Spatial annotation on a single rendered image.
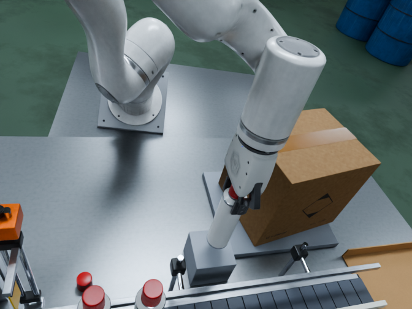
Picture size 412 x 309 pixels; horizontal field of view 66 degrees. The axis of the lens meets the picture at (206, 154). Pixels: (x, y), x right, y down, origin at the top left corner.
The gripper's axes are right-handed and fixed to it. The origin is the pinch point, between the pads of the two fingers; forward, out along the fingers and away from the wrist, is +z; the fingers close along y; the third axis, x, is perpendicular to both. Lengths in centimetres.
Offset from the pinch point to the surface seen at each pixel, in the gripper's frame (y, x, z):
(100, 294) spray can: 14.5, -25.7, 3.9
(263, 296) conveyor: 11.3, 10.5, 24.5
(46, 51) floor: -260, -76, 110
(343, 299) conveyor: 15.0, 31.1, 24.7
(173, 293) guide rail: 11.1, -12.1, 16.2
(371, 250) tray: 2, 51, 28
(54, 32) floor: -301, -72, 110
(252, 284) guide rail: 11.5, 5.0, 16.3
